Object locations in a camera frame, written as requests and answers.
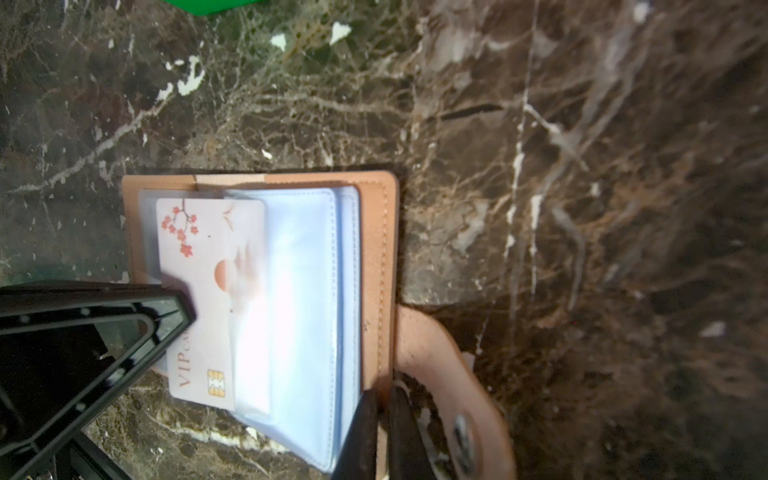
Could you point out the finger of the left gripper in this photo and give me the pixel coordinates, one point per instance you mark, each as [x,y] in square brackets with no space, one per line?
[69,349]

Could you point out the green plastic card tray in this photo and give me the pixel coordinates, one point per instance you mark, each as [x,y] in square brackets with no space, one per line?
[208,7]

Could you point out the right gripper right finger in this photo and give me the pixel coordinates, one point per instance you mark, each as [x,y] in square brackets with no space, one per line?
[407,455]

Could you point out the tan leather card holder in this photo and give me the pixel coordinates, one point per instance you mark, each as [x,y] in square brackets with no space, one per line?
[394,337]

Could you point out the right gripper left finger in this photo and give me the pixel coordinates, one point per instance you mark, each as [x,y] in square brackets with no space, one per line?
[357,460]

